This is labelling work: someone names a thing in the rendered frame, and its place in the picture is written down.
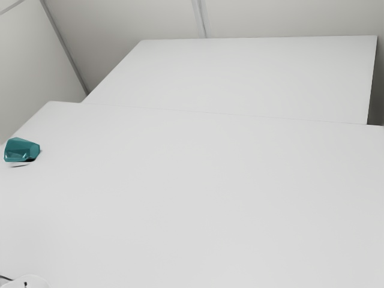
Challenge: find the teal faceted mug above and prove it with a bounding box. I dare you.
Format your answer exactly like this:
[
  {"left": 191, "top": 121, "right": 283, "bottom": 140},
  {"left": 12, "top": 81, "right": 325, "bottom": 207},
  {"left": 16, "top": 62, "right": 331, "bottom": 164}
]
[{"left": 3, "top": 137, "right": 41, "bottom": 164}]

